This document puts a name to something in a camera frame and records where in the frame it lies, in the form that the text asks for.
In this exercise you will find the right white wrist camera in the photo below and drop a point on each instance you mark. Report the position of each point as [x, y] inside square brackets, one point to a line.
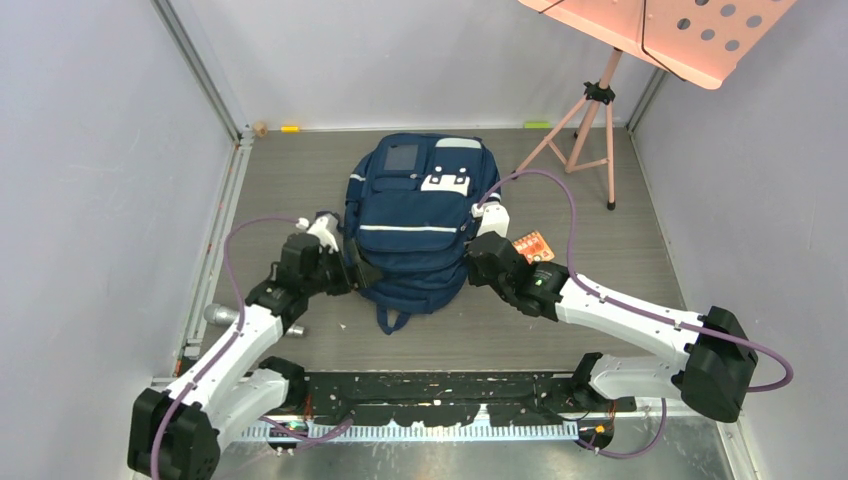
[490, 217]

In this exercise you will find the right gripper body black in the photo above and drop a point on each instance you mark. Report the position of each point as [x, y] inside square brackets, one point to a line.
[479, 278]

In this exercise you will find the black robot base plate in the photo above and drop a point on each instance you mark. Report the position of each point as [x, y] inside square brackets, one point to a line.
[442, 399]

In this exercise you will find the silver metal bottle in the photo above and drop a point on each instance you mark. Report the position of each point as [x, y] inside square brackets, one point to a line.
[222, 316]

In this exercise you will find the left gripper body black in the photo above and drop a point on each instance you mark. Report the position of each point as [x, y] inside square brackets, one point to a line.
[330, 275]

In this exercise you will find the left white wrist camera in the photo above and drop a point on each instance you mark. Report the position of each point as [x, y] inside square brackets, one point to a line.
[324, 227]

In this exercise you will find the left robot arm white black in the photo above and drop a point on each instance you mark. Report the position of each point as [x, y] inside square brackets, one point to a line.
[179, 432]

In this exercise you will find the small orange booklet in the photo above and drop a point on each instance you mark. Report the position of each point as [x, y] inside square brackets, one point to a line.
[534, 248]

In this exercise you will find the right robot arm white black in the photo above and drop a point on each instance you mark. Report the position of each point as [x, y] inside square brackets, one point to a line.
[703, 360]

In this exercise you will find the navy blue backpack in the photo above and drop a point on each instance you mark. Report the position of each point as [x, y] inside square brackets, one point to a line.
[408, 212]

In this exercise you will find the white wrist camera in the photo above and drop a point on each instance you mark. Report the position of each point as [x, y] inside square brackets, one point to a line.
[490, 217]
[324, 227]

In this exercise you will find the green marker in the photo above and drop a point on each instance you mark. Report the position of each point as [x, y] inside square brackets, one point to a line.
[536, 125]

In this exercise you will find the small wooden block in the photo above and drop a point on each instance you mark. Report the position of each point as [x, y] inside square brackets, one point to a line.
[260, 129]

